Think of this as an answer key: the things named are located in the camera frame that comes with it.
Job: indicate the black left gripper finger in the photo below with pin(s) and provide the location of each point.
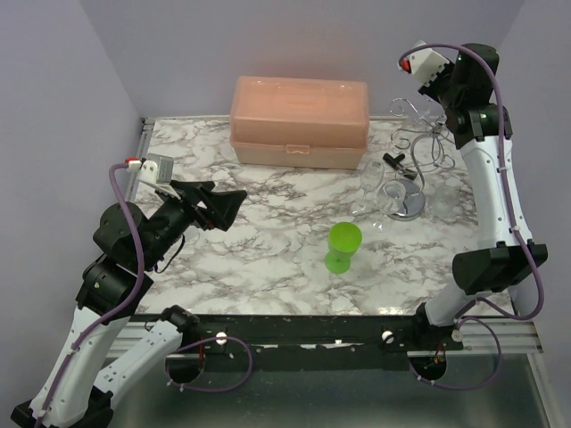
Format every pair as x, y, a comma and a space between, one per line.
191, 190
220, 208

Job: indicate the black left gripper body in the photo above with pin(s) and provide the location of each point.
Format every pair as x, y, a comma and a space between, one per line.
173, 218

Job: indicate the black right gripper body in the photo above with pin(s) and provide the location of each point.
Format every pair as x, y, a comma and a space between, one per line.
441, 89

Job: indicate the tall clear wine glass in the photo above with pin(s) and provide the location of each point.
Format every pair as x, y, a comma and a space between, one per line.
371, 178

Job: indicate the clear stemmed wine glass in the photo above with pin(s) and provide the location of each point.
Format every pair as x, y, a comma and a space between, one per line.
426, 111

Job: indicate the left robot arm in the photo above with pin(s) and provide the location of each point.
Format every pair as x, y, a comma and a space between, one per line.
115, 380

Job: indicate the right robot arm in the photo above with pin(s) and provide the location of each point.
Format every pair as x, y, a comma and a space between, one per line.
506, 253

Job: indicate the small clear glass left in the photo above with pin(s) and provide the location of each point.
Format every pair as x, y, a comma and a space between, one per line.
191, 235

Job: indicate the black corkscrew tool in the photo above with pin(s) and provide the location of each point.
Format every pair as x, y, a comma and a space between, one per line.
395, 162

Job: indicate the pink plastic storage box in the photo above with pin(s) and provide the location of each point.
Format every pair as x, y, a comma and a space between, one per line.
300, 123

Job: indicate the green plastic goblet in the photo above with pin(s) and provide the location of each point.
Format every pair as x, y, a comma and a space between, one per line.
344, 239

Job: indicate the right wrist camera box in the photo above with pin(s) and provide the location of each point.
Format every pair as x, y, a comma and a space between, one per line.
424, 65

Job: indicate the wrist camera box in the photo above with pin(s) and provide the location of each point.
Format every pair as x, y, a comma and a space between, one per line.
156, 170
424, 65

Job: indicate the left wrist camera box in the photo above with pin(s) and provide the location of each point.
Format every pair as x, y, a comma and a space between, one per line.
156, 170

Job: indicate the chrome wire wine glass rack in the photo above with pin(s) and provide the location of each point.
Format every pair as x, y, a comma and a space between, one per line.
423, 146

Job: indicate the aluminium table frame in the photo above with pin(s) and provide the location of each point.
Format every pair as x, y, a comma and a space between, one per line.
111, 289

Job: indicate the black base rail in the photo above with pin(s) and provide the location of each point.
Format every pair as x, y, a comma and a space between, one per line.
231, 343

